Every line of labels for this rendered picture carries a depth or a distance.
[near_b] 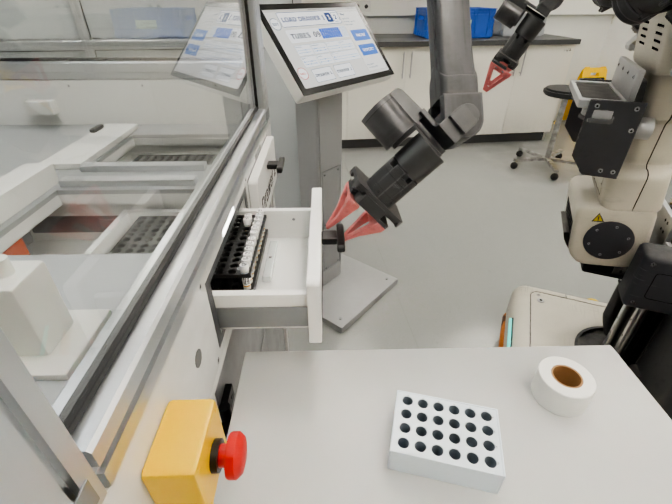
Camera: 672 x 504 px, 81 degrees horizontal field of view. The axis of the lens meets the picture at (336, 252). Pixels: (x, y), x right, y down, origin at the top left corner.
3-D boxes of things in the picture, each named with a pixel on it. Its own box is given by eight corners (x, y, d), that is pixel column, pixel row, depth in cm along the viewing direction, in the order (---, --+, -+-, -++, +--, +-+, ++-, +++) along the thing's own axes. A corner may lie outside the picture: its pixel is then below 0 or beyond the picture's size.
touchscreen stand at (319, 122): (397, 283, 198) (421, 62, 142) (341, 333, 169) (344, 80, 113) (322, 249, 225) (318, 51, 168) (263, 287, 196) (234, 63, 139)
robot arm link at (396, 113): (485, 116, 54) (460, 134, 63) (431, 51, 53) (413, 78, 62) (423, 173, 53) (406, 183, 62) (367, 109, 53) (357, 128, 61)
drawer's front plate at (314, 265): (322, 236, 79) (321, 186, 72) (322, 345, 54) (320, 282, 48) (314, 237, 79) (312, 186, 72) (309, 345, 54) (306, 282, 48)
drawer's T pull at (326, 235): (343, 229, 65) (343, 221, 64) (345, 254, 59) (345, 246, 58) (321, 229, 65) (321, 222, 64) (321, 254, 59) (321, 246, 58)
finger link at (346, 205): (316, 209, 66) (357, 171, 63) (346, 234, 69) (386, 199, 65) (316, 229, 60) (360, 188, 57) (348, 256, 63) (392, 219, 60)
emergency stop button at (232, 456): (251, 445, 38) (246, 421, 36) (244, 488, 35) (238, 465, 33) (220, 446, 38) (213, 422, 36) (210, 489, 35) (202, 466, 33)
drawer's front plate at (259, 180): (277, 176, 105) (273, 135, 99) (262, 231, 80) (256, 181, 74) (270, 176, 105) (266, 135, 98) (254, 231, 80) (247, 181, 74)
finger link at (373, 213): (320, 212, 66) (360, 174, 63) (349, 237, 69) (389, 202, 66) (320, 232, 61) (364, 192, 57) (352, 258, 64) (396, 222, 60)
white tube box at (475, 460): (491, 426, 50) (497, 408, 48) (498, 494, 44) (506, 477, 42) (394, 407, 53) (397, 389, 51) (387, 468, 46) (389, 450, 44)
